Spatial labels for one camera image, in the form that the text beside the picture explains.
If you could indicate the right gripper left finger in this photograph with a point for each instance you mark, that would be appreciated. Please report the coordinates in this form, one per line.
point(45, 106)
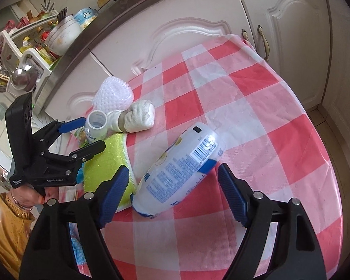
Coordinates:
point(49, 253)

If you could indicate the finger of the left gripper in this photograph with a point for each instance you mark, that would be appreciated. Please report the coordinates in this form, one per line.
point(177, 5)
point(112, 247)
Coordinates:
point(51, 132)
point(78, 156)

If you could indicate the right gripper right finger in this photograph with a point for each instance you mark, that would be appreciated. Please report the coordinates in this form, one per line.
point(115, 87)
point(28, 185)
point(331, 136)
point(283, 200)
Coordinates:
point(296, 251)

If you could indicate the yellow-green scouring sponge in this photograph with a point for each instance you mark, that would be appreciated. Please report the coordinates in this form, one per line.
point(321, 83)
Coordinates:
point(105, 164)

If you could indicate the blue white knotted cloth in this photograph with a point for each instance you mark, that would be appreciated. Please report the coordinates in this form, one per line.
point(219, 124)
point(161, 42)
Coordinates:
point(77, 248)

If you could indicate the white foam fruit net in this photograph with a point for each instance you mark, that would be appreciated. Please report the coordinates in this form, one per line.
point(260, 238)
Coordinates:
point(113, 94)

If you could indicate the small white plastic bottle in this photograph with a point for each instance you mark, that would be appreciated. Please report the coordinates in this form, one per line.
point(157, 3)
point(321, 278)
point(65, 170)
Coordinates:
point(175, 174)

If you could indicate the green snack packet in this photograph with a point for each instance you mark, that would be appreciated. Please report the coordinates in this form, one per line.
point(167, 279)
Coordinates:
point(80, 135)

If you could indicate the yellow sleeve forearm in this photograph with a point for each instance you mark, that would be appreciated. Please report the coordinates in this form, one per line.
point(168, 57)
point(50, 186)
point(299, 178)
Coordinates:
point(15, 229)

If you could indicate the white lower kitchen cabinets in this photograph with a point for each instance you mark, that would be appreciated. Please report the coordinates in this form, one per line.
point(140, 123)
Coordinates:
point(307, 42)

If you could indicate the person's left hand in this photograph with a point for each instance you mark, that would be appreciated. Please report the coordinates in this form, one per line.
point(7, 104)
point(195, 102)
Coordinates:
point(25, 197)

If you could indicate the small white empty bottle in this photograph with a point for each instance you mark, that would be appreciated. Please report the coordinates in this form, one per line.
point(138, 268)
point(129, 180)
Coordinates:
point(95, 126)

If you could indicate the steel ladle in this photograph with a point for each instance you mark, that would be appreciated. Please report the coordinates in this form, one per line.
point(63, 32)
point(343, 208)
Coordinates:
point(25, 78)

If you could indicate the white utensil rack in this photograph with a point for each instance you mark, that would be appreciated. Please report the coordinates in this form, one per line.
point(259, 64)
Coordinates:
point(19, 49)

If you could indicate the stack of white bowls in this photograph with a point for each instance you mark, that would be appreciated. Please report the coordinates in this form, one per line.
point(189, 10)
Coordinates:
point(63, 35)

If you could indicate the red white checkered tablecloth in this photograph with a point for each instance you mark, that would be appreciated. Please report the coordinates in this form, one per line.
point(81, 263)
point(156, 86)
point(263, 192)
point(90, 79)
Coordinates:
point(270, 142)

